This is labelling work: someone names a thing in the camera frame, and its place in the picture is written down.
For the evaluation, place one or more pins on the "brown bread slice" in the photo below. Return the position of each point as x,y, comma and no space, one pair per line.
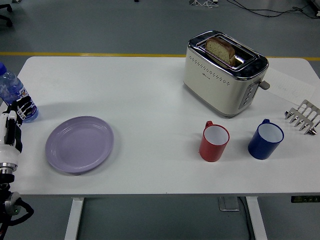
220,48

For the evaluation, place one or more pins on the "metal toast rack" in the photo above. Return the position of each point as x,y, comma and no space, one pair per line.
303,116

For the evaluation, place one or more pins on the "black office chair base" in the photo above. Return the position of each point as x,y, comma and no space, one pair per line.
6,17

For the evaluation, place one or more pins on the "clear water bottle blue label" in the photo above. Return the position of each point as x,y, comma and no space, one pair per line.
10,87

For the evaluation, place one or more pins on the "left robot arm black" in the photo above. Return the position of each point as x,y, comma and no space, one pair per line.
7,180

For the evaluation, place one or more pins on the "purple plate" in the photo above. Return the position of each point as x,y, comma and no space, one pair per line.
79,145

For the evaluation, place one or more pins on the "red mug white inside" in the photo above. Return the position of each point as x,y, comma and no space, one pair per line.
211,150

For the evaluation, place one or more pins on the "cream chrome toaster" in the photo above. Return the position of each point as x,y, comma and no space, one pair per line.
212,90

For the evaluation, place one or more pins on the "black table control panel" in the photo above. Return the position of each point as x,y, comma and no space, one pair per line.
305,199

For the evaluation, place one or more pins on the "white paper sheet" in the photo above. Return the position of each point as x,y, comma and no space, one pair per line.
290,85

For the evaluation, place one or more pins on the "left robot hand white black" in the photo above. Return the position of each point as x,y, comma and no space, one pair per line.
7,150

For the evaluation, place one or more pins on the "grey box under table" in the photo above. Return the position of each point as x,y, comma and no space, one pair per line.
228,203

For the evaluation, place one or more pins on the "blue mug white inside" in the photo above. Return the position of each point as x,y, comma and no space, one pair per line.
261,148

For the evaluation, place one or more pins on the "white metal stand base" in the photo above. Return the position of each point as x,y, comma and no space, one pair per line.
203,3

